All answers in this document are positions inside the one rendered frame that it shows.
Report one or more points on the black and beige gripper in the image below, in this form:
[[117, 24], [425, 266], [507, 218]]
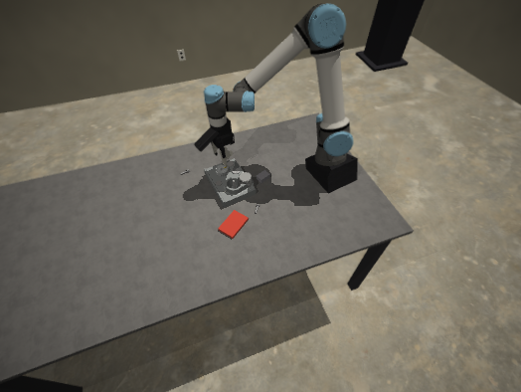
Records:
[[225, 133]]

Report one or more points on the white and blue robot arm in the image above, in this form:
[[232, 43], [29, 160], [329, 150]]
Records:
[[322, 29]]

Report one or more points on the grey toothed gear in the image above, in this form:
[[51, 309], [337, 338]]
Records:
[[222, 170]]

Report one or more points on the red flat square plate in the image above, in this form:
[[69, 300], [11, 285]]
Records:
[[233, 224]]

